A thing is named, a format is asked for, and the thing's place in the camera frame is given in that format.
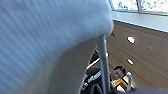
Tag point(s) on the person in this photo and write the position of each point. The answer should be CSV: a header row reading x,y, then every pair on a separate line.
x,y
116,75

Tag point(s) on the round ceiling light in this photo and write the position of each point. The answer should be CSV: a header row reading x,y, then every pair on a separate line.
x,y
131,39
130,61

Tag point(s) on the window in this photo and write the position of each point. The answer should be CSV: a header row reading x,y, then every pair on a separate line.
x,y
140,5

